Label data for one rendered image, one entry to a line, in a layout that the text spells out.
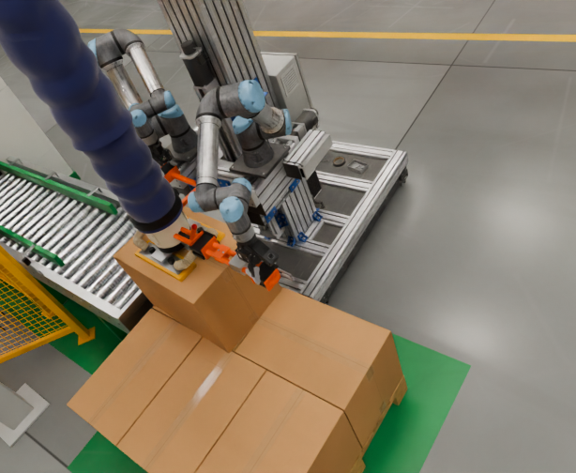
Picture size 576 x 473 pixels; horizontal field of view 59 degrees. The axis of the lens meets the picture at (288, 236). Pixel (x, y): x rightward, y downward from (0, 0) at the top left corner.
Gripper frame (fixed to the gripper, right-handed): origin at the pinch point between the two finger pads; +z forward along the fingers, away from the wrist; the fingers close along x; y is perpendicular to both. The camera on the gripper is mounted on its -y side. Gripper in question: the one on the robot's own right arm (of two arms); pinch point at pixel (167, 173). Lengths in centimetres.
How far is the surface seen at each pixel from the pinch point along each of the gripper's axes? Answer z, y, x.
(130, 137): -48, 40, -23
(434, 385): 108, 128, 8
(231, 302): 31, 60, -32
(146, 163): -36, 40, -23
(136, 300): 48, -5, -50
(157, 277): 14, 33, -44
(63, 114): -67, 35, -36
